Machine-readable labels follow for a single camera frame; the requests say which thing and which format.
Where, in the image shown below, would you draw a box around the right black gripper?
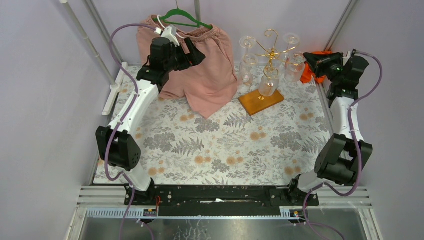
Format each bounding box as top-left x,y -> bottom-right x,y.
302,52 -> 344,85

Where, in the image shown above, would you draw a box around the ribbed clear wine glass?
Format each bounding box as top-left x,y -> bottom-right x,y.
284,52 -> 306,82

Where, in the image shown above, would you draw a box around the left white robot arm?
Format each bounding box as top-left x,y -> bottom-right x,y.
95,37 -> 206,206

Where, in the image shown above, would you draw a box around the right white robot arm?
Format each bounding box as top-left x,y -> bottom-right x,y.
286,50 -> 373,206

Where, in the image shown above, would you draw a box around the back clear wine glass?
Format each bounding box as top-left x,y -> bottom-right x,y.
283,32 -> 301,53

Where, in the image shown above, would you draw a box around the front clear wine glass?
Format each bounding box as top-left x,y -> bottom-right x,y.
258,66 -> 280,97

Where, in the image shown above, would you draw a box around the left clear wine glass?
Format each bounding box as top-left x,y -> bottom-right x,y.
237,36 -> 258,86

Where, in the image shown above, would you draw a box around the wooden rack base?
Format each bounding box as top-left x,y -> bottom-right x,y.
238,90 -> 285,116

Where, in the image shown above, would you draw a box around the orange cloth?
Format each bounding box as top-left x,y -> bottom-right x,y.
300,61 -> 326,84

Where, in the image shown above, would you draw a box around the pink shorts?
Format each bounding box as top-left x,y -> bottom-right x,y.
136,14 -> 239,119

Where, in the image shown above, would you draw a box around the green clothes hanger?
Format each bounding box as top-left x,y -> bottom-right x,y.
156,8 -> 213,29

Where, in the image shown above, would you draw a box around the floral tablecloth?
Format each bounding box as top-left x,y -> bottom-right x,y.
93,64 -> 334,186

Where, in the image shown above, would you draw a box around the gold wire glass rack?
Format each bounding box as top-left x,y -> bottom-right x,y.
255,29 -> 300,73

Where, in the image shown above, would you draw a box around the white wall bracket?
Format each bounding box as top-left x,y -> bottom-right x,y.
101,69 -> 126,116

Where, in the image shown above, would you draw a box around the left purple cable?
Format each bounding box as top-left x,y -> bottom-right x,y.
104,22 -> 160,240

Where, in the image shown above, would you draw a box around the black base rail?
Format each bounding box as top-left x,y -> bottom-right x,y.
124,184 -> 320,217

